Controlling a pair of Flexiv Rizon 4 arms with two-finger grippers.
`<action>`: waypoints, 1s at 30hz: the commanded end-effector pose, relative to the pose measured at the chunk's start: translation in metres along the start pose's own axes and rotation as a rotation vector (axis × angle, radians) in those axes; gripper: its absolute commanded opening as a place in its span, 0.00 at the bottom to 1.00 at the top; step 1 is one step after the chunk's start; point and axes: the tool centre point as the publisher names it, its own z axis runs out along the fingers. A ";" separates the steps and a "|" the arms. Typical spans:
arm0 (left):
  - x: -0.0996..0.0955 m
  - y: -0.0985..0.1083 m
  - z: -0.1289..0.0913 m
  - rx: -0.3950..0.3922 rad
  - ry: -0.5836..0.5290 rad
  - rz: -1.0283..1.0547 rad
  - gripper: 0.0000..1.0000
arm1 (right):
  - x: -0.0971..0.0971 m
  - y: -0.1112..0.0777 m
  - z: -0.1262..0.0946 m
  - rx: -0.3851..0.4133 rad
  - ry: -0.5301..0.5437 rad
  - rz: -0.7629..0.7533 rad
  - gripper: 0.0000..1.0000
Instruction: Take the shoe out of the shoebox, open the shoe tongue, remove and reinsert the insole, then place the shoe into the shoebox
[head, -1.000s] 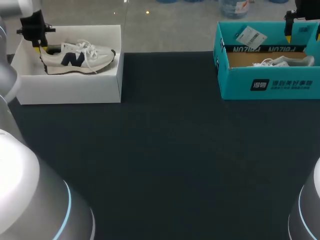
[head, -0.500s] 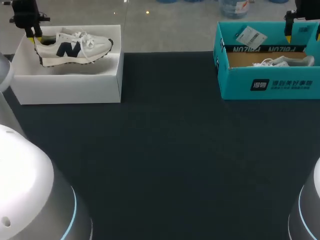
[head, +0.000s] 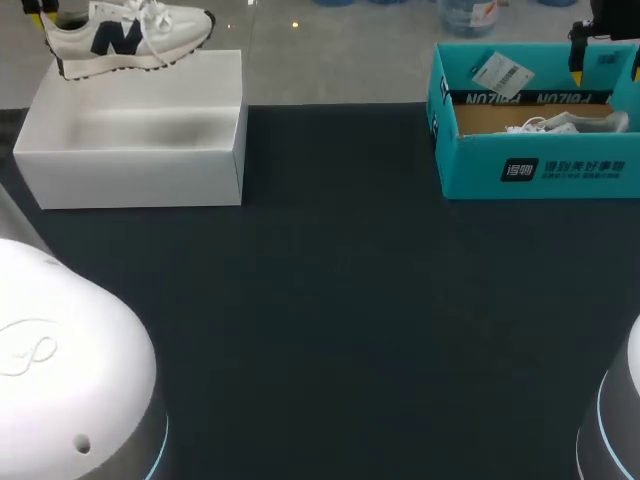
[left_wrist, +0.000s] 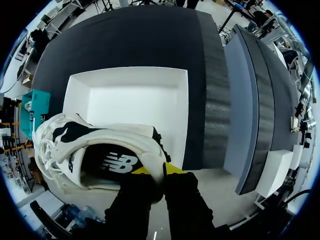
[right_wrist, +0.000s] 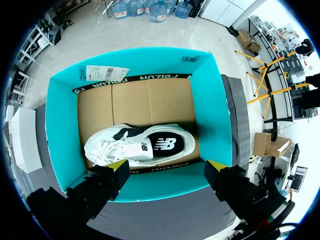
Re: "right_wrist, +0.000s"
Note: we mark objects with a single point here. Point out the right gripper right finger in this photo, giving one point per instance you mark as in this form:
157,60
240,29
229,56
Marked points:
232,185

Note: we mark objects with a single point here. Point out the black and blue insole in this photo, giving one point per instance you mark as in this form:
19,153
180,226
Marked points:
178,143

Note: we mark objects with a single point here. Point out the teal box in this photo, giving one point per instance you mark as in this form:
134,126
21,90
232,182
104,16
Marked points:
62,125

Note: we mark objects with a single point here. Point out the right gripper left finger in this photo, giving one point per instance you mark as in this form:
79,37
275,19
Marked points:
107,182

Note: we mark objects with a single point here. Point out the white shoe with black patch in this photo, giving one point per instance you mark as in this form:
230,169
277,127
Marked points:
105,147

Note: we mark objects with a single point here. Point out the large white block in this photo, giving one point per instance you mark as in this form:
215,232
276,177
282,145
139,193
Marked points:
26,140

